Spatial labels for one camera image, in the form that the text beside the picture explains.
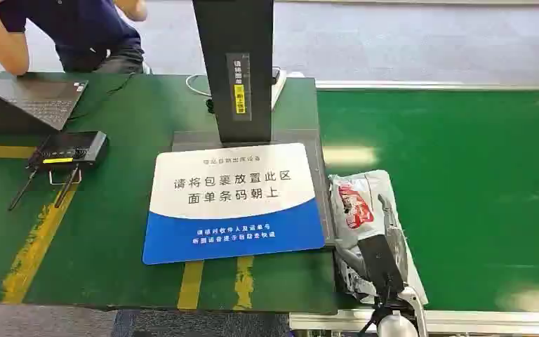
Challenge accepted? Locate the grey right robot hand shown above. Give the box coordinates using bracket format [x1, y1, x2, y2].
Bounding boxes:
[357, 194, 410, 301]

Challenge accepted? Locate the grey plastic parcel bag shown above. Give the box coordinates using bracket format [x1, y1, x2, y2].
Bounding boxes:
[328, 169, 429, 307]

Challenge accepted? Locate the green conveyor belt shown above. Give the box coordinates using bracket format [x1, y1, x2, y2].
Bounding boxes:
[317, 88, 539, 314]

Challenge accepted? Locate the white and blue instruction mat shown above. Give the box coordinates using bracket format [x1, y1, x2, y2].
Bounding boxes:
[142, 143, 326, 266]

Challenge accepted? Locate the white power strip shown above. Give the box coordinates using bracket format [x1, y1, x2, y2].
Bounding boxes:
[270, 67, 288, 111]

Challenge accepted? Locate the black label with yellow print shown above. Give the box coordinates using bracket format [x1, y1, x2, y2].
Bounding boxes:
[225, 52, 252, 122]

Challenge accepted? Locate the black scanner stand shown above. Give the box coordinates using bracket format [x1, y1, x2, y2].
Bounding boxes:
[171, 0, 336, 249]

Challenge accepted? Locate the black router with antennas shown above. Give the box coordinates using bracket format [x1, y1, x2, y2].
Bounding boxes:
[8, 131, 109, 211]

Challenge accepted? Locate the person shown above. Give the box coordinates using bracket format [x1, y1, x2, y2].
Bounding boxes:
[0, 0, 149, 77]

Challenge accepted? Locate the black laptop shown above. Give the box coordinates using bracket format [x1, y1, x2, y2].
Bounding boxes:
[0, 77, 89, 137]

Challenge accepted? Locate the silver conveyor frame rail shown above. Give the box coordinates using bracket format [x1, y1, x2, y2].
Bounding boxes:
[314, 81, 539, 92]
[289, 308, 539, 334]

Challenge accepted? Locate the white cable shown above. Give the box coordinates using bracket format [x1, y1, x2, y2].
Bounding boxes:
[185, 73, 213, 98]

